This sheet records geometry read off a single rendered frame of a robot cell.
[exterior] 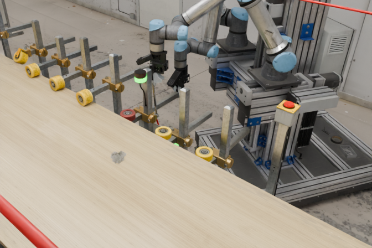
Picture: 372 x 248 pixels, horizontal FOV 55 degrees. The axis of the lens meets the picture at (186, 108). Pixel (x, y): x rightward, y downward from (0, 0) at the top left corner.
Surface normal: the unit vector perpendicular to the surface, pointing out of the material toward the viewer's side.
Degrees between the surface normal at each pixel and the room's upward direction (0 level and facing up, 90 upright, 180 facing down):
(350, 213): 0
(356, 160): 0
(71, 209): 0
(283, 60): 96
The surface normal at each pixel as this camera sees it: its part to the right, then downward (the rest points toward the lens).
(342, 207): 0.03, -0.85
